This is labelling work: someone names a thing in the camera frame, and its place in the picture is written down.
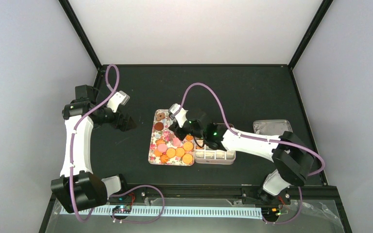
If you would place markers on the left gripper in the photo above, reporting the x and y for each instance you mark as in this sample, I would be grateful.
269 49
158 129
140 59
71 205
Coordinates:
122 126

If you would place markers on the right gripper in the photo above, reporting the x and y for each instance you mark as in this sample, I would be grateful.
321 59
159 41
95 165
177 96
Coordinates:
180 135

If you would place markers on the pink divided cookie tin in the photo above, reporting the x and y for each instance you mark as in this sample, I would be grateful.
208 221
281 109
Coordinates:
206 155

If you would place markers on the floral cookie tray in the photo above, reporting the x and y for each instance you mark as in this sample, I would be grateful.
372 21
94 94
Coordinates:
179 152

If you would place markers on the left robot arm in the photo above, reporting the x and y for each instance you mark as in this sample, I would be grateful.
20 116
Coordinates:
77 188

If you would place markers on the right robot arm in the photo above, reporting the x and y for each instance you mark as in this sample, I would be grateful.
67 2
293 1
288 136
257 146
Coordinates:
286 151

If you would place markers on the brown flower cookie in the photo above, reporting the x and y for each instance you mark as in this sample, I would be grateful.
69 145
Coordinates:
160 116

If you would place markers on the dark brown round cookie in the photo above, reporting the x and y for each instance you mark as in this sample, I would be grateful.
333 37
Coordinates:
159 126

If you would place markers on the pink sandwich cookie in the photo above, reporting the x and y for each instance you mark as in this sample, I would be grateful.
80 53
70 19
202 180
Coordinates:
162 148

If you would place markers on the clear plastic tin lid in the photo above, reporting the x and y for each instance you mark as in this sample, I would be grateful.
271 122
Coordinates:
271 127

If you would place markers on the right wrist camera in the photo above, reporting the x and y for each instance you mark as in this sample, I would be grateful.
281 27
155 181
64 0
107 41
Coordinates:
178 114

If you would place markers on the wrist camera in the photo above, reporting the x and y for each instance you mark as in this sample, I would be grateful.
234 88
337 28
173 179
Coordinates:
119 98
178 114

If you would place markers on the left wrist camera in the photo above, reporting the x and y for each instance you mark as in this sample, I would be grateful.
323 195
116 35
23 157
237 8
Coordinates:
119 98

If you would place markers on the white slotted cable duct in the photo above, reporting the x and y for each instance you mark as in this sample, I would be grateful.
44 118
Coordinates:
179 211

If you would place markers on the black frame post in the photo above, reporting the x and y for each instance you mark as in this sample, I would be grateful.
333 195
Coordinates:
70 13

